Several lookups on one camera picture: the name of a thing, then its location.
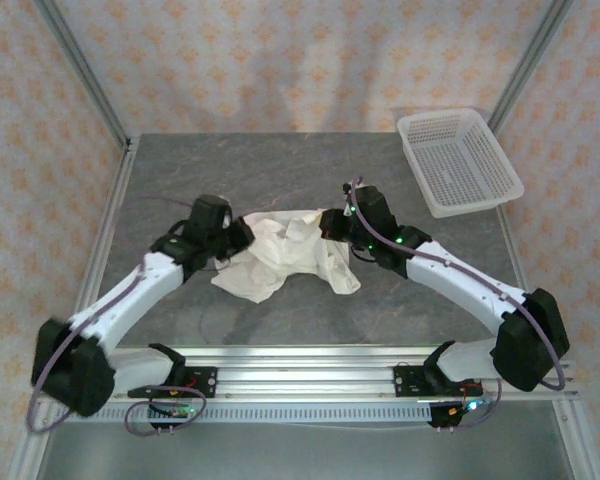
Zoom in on white t-shirt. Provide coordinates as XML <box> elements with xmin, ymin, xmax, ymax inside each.
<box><xmin>210</xmin><ymin>208</ymin><xmax>362</xmax><ymax>304</ymax></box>

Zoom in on white perforated plastic basket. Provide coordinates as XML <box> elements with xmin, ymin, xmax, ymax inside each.
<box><xmin>396</xmin><ymin>108</ymin><xmax>525</xmax><ymax>219</ymax></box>

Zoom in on small green-lit circuit board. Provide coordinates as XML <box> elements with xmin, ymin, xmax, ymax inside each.
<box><xmin>149</xmin><ymin>402</ymin><xmax>196</xmax><ymax>420</ymax></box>
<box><xmin>447</xmin><ymin>398</ymin><xmax>491</xmax><ymax>417</ymax></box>

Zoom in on grey metal sheet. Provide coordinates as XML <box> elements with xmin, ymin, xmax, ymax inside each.
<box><xmin>37</xmin><ymin>422</ymin><xmax>579</xmax><ymax>480</ymax></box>

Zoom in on aluminium table side rail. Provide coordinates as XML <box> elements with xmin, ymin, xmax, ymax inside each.
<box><xmin>7</xmin><ymin>138</ymin><xmax>140</xmax><ymax>480</ymax></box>
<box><xmin>494</xmin><ymin>204</ymin><xmax>600</xmax><ymax>480</ymax></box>

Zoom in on aluminium mounting rail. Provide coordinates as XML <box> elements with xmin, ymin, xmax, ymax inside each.
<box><xmin>34</xmin><ymin>343</ymin><xmax>581</xmax><ymax>401</ymax></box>

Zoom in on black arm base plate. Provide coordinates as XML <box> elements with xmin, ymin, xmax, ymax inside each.
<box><xmin>182</xmin><ymin>366</ymin><xmax>219</xmax><ymax>399</ymax></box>
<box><xmin>393</xmin><ymin>366</ymin><xmax>429</xmax><ymax>399</ymax></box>

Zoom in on slotted grey cable duct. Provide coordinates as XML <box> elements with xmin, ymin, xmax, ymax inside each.
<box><xmin>29</xmin><ymin>402</ymin><xmax>434</xmax><ymax>425</ymax></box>

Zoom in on aluminium frame post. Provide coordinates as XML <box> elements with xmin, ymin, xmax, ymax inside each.
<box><xmin>485</xmin><ymin>0</ymin><xmax>576</xmax><ymax>130</ymax></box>
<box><xmin>40</xmin><ymin>0</ymin><xmax>133</xmax><ymax>147</ymax></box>

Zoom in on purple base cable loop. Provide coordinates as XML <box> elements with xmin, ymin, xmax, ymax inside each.
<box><xmin>124</xmin><ymin>384</ymin><xmax>207</xmax><ymax>435</ymax></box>
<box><xmin>437</xmin><ymin>377</ymin><xmax>504</xmax><ymax>432</ymax></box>

